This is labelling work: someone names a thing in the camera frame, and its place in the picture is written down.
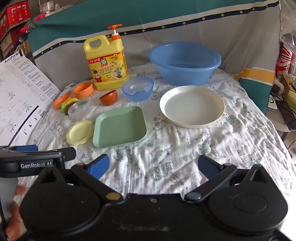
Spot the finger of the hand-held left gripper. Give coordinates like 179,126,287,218
0,145,39,152
56,147,77,163

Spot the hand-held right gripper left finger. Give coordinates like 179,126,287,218
36,153,124,203

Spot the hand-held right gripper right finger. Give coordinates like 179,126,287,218
184,154,270,202

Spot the yellow flower-shaped plate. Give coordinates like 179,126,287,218
66,119,96,146

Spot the green square plate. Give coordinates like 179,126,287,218
93,106,148,149

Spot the clear plastic bowl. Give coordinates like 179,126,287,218
68,98,92,120

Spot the white round plate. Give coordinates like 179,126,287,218
159,85,225,129

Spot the dark orange bowl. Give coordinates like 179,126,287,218
99,90,119,106

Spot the blue transparent bowl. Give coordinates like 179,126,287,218
122,77,154,101

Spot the person's left hand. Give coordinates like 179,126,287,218
5,186,27,241

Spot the white cat-print blanket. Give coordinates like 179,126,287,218
13,62,296,205

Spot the orange toy plate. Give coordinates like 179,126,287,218
53,91,72,109

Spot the white instruction sheet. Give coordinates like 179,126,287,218
0,49,62,151

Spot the orange toy pot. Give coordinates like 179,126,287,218
73,82,94,100

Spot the white device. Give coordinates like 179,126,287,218
268,82,285,112

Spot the yellow detergent pump bottle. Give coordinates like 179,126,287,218
84,24,128,91

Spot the blue plastic basin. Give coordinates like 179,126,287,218
149,42,222,86

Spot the wooden box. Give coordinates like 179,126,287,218
281,74,296,109

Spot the red flag-print bag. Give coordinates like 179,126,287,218
276,39,295,75

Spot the red box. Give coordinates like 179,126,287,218
0,0,30,38

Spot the clear plastic container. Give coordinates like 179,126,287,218
39,0,61,12

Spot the teal and grey striped sheet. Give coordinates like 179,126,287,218
27,0,281,114

